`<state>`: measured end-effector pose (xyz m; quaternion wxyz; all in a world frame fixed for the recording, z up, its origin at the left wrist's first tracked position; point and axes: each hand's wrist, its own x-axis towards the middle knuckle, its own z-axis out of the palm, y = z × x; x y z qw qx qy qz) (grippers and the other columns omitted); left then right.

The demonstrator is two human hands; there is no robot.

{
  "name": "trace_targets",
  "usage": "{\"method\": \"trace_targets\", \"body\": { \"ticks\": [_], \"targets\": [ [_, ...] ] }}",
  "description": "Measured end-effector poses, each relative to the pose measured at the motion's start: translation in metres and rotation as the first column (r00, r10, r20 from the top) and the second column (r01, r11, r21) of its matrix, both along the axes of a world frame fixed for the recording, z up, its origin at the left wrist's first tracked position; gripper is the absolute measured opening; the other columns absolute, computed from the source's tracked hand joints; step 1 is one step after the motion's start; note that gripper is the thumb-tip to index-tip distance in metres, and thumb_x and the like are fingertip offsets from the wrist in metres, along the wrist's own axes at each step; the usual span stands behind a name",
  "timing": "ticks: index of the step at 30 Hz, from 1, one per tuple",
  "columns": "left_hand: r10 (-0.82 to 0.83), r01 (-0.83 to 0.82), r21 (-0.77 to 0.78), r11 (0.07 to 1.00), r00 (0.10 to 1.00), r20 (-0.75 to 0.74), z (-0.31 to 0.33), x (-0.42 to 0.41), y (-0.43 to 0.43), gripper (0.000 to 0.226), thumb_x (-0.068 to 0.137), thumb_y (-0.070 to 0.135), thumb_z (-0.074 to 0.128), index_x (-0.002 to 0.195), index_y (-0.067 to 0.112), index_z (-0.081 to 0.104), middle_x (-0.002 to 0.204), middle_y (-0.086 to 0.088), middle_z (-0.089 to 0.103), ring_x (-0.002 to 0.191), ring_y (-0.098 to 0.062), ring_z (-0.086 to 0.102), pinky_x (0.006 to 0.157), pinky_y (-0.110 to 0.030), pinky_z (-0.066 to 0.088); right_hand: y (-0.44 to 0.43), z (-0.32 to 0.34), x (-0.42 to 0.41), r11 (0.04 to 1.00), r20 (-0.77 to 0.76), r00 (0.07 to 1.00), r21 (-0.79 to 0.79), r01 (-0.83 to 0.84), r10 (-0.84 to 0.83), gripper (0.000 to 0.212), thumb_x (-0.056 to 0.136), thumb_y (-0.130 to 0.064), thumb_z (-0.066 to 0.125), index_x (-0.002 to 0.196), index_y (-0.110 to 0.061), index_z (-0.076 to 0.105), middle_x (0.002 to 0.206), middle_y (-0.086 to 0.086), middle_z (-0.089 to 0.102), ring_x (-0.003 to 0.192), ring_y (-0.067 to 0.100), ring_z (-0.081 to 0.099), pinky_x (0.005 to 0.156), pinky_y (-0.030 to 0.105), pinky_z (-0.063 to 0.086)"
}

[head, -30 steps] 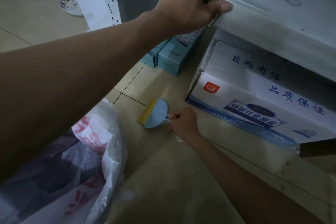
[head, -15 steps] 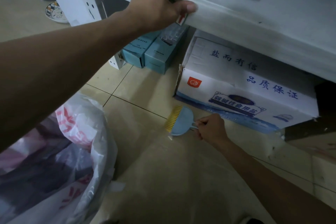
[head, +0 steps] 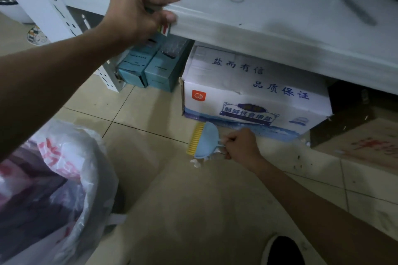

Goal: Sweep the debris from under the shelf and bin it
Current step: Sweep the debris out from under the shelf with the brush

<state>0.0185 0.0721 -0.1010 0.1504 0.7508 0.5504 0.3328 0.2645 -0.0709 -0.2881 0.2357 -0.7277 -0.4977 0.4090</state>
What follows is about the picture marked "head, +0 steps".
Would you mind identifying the person's left hand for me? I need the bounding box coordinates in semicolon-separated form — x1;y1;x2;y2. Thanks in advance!
101;0;183;47

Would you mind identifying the person's right hand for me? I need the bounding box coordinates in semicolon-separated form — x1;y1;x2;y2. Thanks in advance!
222;128;265;171

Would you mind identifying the blue brush with yellow bristles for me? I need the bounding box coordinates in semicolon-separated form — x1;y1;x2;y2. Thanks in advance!
186;121;227;160

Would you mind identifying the white metal shelf unit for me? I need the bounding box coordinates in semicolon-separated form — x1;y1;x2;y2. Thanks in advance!
0;0;398;96

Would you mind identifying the person's left forearm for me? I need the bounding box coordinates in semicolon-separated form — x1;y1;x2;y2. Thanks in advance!
0;21;126;163

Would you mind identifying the person's right forearm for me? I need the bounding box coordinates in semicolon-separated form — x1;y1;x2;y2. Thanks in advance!
249;156;398;265

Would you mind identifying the white paper scrap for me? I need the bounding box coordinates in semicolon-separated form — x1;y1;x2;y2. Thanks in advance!
190;149;225;169

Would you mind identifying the teal cardboard box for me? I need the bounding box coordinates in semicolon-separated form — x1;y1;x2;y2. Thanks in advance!
144;37;195;93
116;33;167;89

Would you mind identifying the white printed cardboard box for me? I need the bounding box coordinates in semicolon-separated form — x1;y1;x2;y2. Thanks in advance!
180;45;333;143

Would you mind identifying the black shoe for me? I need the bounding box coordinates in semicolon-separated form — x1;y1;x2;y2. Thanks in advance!
261;235;307;265

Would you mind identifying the patterned plate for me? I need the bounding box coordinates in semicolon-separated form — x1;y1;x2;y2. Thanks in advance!
26;25;51;47

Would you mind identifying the brown cardboard box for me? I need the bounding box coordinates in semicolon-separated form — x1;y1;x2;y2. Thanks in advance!
311;115;398;176

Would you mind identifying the white pot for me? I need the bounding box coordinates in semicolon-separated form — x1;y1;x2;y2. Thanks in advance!
0;0;34;25

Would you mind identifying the white plastic bag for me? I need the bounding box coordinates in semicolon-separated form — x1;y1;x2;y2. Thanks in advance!
0;118;121;265

